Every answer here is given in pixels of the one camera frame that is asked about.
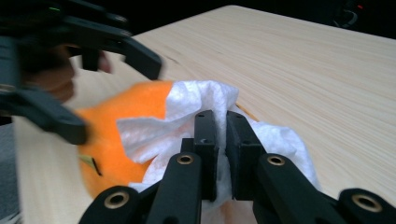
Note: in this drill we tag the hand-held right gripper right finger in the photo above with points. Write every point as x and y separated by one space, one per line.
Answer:
241 146

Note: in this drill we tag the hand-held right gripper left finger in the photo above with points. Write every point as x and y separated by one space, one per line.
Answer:
208 143

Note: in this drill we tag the orange plush toy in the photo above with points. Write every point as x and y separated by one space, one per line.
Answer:
140 96

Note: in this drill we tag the white wet wipe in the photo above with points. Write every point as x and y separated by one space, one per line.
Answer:
199 93

